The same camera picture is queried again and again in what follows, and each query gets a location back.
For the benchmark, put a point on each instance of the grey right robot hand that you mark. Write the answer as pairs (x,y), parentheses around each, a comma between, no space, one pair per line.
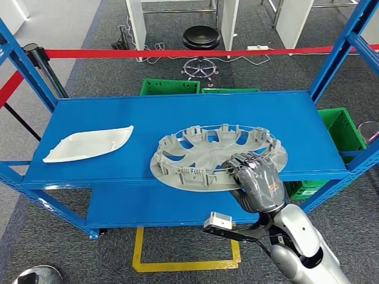
(260,184)

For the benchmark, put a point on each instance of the grey plastic wheel cover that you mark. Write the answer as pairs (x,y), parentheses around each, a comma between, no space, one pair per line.
(204,156)

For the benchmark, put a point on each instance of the blue metal shelf rack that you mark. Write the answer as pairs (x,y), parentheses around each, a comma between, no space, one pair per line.
(148,117)

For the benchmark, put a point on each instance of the green plastic crate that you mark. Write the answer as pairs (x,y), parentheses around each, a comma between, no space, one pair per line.
(346,131)
(231,90)
(168,88)

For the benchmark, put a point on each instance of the yellow floor tape square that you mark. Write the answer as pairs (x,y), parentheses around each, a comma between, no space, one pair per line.
(183,266)

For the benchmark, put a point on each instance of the white power strip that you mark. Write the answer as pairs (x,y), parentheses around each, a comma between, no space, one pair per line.
(257,48)

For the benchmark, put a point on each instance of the black round stool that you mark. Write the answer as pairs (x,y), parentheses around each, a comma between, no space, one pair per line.
(201,37)

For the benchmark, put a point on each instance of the red barrier belt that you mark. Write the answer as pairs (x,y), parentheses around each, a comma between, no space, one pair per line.
(10,88)
(148,53)

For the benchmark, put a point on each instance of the white plastic trim panel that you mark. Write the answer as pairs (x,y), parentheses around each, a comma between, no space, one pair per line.
(88,145)

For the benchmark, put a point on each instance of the black floor stand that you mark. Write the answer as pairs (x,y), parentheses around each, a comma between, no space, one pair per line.
(121,45)

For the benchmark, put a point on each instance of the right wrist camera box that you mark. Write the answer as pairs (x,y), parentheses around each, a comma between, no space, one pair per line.
(219,220)

